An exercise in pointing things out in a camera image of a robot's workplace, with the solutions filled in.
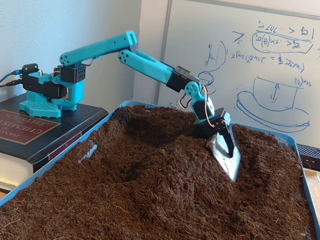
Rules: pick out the brown soil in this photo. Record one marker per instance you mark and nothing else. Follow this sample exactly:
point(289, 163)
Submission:
point(150, 200)

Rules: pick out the whiteboard with blue drawings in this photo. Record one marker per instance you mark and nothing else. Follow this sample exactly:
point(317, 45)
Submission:
point(250, 75)

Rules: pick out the black chemistry physics handbook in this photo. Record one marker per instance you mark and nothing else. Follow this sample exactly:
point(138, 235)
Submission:
point(70, 120)

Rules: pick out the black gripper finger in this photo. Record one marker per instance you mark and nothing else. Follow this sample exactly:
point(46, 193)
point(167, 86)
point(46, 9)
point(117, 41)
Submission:
point(228, 142)

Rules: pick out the black vented electronics box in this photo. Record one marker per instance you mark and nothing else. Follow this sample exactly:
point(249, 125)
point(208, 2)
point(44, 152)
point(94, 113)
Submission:
point(310, 156)

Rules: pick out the blue plastic tray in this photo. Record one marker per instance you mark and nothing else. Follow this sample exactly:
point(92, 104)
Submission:
point(287, 139)

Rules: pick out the silver foil-taped blade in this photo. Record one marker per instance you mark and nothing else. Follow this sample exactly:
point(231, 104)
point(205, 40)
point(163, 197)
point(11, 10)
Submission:
point(231, 165)

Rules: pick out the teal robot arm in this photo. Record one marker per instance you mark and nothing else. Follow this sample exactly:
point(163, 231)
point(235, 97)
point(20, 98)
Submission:
point(100, 50)

